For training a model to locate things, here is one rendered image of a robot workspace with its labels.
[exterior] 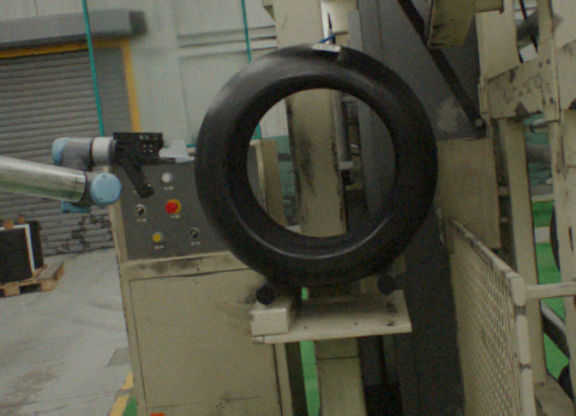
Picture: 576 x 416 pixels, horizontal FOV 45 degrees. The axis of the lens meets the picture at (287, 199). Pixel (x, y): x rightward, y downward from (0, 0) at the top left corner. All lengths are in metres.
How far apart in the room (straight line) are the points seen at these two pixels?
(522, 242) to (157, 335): 1.25
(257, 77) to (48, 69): 9.52
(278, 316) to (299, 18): 0.83
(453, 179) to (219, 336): 1.00
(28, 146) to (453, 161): 9.56
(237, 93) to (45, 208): 9.54
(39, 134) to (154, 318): 8.70
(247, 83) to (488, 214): 0.73
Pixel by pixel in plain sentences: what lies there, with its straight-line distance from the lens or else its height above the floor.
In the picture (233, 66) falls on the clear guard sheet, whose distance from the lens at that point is 2.34.
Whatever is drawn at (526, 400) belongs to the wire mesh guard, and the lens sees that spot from 1.15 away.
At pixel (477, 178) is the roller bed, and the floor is 1.09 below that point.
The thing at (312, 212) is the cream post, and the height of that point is 1.04.
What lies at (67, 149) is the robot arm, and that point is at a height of 1.29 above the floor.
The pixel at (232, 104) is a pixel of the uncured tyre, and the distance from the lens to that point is 1.59.
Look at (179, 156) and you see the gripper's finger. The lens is 1.72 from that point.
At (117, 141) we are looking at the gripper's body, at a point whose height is 1.30.
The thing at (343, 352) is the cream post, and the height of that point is 0.63.
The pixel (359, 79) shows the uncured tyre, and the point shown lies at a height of 1.37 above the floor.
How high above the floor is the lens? 1.24
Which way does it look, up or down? 4 degrees down
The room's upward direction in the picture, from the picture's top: 7 degrees counter-clockwise
